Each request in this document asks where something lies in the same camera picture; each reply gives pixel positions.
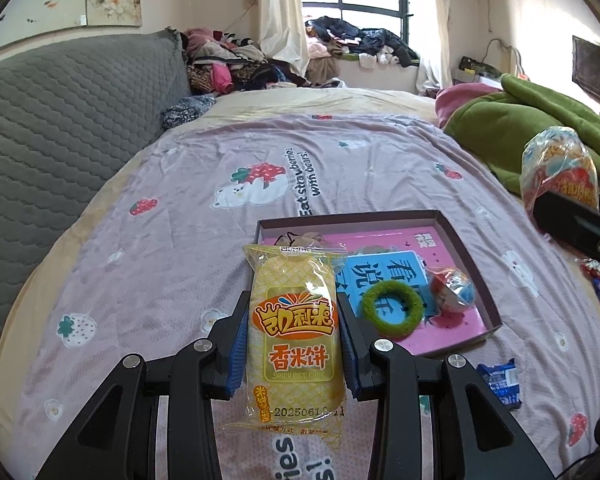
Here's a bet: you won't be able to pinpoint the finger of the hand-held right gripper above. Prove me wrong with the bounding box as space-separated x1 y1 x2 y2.
532 190 600 268

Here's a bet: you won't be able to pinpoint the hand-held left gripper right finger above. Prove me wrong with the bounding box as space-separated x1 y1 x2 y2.
336 292 556 480

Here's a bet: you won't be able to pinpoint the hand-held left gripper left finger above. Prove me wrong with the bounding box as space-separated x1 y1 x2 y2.
35 290 253 480

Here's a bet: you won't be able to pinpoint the green fuzzy ring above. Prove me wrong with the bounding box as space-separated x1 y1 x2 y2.
358 281 426 339

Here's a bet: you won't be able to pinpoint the red toy egg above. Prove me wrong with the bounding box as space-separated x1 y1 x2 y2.
521 126 600 213

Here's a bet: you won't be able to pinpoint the yellow rice cracker packet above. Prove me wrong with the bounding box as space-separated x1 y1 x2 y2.
223 244 348 453

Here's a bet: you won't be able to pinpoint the beige cloth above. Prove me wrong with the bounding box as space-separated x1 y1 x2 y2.
275 230 331 250

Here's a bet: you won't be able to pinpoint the dark brown shallow box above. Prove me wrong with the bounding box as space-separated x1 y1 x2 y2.
254 210 503 358

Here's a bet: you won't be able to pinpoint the pink book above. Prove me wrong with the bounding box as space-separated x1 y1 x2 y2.
347 225 493 356

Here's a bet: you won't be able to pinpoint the blue wrapped toy egg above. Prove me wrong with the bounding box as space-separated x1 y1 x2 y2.
426 266 477 317

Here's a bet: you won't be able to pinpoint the strawberry printed bedsheet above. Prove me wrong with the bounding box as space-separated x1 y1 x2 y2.
0 114 600 480

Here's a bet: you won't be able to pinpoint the green blanket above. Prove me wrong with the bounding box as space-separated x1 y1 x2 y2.
442 74 600 198

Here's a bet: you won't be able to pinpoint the blue cookie packet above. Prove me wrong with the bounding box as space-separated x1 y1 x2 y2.
476 357 523 409

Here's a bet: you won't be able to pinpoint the pink blanket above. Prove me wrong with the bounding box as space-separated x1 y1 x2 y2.
434 83 503 128

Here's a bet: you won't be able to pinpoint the black power strip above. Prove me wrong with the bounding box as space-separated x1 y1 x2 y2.
459 56 501 78

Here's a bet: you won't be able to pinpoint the cream curtain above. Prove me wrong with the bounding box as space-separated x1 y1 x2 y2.
417 0 453 93
257 0 311 83

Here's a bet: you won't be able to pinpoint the dark floral cloth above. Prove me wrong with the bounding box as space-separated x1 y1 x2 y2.
160 95 217 130

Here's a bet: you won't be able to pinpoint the dark clothes on windowsill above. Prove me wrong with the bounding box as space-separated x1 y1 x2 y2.
304 16 421 68

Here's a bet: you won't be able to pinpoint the pile of mixed clothes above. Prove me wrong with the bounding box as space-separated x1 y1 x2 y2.
180 27 313 96

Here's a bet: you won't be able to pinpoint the grey quilted headboard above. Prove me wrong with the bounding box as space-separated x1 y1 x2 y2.
0 30 193 426

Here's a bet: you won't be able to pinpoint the wall-mounted television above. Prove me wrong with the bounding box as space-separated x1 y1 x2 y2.
572 35 600 113

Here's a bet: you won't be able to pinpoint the white cable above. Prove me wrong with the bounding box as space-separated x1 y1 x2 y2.
482 37 526 78

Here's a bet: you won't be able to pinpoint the floral wall picture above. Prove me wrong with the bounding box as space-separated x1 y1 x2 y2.
0 0 143 53

